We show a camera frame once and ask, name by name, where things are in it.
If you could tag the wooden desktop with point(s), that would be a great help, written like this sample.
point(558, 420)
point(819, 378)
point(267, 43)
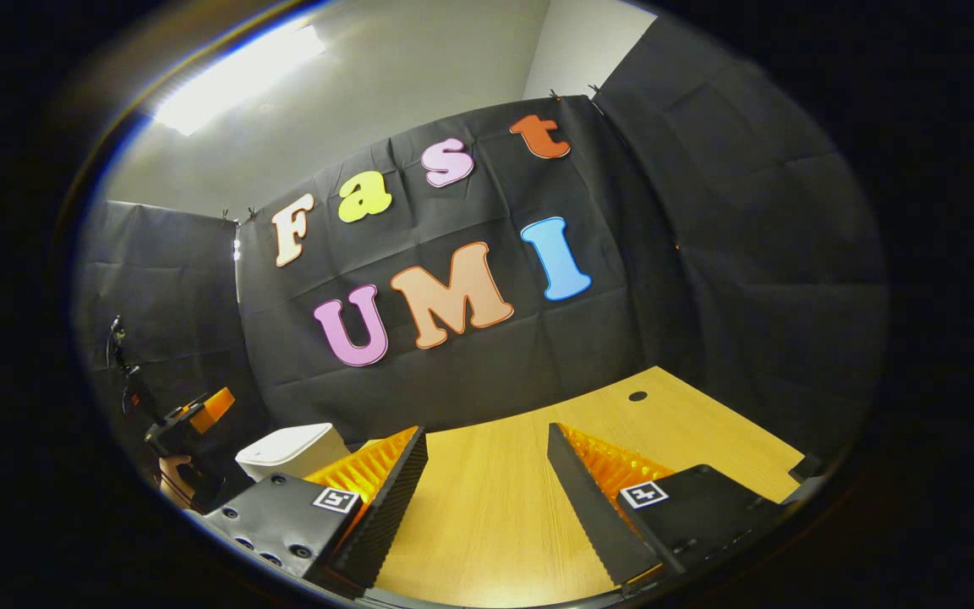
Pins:
point(495, 507)

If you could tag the black backdrop cloth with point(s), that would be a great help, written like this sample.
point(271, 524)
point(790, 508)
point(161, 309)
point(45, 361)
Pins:
point(495, 372)

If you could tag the white desktop garbage bin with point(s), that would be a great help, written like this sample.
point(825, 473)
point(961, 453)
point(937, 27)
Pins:
point(292, 452)

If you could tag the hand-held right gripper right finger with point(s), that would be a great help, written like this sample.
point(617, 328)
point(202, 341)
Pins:
point(588, 507)

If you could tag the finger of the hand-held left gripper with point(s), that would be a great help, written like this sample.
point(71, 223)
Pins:
point(216, 408)

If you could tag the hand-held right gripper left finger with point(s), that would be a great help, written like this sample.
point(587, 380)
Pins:
point(385, 507)

